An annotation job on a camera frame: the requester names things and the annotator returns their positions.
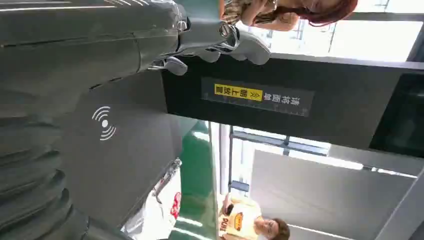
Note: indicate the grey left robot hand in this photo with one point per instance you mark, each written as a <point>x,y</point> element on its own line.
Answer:
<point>82,43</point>

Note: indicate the ribbed grey left robot arm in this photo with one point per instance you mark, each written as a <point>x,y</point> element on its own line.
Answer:
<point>30,185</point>

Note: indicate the dark scanner pad, white signal symbol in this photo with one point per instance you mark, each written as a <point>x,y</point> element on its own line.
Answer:
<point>112,165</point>

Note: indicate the white plastic parcel, red print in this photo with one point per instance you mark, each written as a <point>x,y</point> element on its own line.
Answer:
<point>159,208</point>

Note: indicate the yellow and grey warning label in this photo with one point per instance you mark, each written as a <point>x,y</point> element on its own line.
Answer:
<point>258,96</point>

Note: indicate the person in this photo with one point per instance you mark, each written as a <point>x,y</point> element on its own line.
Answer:
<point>245,222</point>
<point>285,13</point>

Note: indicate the small blue box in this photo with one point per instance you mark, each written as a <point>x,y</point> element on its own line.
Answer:
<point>239,186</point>

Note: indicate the black overhead scanner housing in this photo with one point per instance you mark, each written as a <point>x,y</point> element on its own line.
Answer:
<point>338,99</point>

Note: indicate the grey partition panel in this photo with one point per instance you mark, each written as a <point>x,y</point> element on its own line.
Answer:
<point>324,195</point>

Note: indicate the black scanner screen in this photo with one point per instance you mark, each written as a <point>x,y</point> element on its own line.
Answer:
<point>402,122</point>

